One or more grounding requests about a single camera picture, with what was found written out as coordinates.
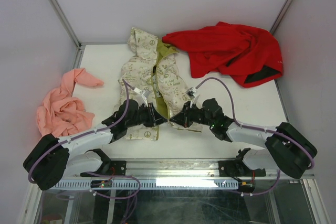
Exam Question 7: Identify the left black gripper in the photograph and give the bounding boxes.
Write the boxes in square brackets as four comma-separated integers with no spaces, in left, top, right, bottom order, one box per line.
[126,103,167,128]

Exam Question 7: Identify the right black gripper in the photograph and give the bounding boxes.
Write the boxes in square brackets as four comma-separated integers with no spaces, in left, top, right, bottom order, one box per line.
[169,101,214,128]

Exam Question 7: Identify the aluminium front rail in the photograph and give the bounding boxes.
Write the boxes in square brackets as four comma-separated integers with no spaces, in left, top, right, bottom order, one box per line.
[33,157,315,180]

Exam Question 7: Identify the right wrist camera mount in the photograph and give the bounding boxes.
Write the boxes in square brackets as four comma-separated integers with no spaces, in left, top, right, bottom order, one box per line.
[185,87,200,108]

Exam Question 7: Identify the red garment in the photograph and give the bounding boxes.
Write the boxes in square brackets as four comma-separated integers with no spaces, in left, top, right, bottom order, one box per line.
[162,22,284,88]

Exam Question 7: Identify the pink garment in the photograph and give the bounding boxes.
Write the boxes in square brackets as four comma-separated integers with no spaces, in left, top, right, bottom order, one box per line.
[36,68,104,137]

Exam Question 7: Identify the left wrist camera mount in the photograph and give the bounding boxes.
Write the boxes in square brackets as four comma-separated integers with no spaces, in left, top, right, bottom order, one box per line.
[133,88,151,106]

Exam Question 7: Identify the cream green patterned jacket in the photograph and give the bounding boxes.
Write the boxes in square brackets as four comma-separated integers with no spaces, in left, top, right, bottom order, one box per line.
[118,28,190,141]

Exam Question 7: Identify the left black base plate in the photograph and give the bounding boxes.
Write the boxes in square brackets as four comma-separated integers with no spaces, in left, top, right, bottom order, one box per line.
[80,159,127,177]

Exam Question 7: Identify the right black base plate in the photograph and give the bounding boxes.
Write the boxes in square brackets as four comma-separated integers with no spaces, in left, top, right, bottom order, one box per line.
[218,160,266,177]

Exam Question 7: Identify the white slotted cable duct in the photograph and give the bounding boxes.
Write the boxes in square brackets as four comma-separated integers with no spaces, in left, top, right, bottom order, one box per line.
[52,177,238,190]

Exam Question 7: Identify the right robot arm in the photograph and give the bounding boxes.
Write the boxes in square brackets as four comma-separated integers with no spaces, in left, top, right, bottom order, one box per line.
[170,98,317,179]

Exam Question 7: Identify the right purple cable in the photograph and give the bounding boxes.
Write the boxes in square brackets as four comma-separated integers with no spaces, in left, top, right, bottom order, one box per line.
[195,77,316,197]

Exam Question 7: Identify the aluminium corner post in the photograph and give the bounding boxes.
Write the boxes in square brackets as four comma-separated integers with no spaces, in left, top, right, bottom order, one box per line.
[48,0,81,49]
[269,0,294,35]

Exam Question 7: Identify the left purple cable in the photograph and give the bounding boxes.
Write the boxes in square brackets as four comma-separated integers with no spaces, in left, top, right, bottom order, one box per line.
[27,79,142,224]

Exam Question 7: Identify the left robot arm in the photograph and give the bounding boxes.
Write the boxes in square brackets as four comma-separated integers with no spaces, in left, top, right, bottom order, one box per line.
[23,100,167,190]

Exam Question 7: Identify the right aluminium corner post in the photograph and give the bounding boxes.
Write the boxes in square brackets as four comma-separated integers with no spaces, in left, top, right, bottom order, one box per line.
[269,0,294,35]

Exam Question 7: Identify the purple cable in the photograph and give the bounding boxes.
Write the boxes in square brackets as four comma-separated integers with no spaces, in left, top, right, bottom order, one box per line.
[27,79,142,224]
[195,77,316,197]

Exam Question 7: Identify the left aluminium corner post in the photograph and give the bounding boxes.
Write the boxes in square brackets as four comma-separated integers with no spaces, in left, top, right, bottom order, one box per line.
[48,0,81,49]

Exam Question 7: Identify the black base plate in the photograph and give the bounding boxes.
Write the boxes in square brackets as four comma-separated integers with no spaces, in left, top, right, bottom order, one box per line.
[80,159,127,177]
[218,160,266,177]

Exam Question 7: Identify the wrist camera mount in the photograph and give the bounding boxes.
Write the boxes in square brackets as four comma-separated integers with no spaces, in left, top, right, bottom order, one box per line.
[185,87,200,108]
[133,88,151,106]

